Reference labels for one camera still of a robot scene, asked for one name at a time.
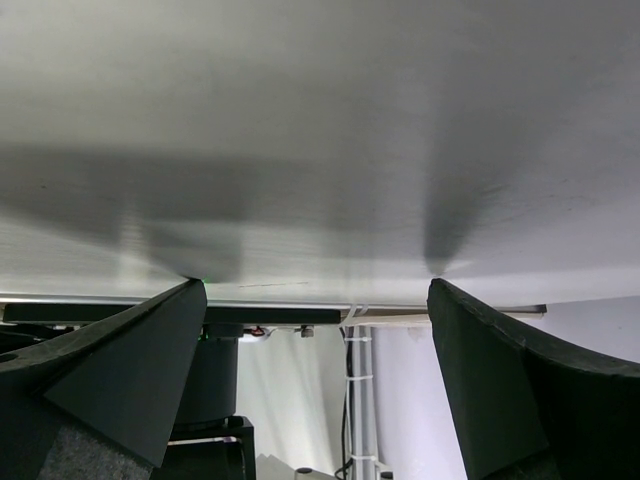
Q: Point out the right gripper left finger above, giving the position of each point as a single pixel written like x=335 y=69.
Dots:
x=100 y=402

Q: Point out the aluminium table edge rail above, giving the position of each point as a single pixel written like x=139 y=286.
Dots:
x=82 y=310

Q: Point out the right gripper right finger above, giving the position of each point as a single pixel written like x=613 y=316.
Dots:
x=529 y=405

